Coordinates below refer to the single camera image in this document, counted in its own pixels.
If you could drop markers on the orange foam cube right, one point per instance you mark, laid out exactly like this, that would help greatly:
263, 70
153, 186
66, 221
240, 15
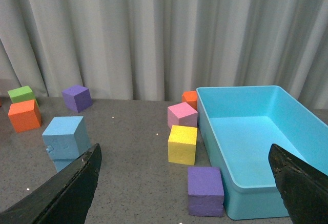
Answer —
190, 97

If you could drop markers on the purple foam cube front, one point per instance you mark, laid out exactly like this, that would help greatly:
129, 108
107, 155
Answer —
205, 192

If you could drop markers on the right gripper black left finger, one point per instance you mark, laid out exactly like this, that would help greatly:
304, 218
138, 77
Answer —
64, 198

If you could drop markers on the orange foam cube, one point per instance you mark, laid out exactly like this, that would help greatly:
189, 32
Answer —
190, 97
25, 116

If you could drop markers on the cyan plastic bin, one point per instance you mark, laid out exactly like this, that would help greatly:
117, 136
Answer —
238, 126

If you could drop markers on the light blue foam cube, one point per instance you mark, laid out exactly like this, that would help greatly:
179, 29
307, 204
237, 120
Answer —
62, 163

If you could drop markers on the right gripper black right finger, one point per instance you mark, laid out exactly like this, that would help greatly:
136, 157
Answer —
302, 187

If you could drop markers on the grey curtain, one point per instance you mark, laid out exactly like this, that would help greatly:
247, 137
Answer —
157, 49

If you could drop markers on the green foam cube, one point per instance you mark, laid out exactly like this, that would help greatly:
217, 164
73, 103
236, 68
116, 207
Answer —
21, 94

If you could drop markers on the pink foam cube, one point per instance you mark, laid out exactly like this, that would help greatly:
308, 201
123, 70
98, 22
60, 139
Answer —
182, 114

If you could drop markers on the purple foam cube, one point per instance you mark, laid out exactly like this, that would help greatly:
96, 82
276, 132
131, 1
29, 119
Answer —
77, 98
205, 192

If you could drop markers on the light blue cube with dent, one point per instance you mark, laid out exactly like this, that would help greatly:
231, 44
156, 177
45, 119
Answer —
66, 137

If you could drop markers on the orange foam cube left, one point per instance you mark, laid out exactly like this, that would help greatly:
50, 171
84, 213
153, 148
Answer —
25, 116

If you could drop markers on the purple foam cube back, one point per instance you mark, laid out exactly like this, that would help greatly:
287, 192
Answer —
77, 98

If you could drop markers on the yellow foam cube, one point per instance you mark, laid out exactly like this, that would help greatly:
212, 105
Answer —
182, 143

